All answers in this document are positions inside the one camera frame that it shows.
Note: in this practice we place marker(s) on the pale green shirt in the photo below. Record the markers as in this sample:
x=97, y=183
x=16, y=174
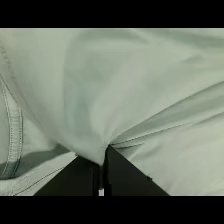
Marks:
x=126, y=83

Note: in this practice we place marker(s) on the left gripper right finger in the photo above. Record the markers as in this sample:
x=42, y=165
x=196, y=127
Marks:
x=128, y=176

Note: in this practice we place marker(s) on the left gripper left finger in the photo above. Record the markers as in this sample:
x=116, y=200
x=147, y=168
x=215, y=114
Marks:
x=75, y=180

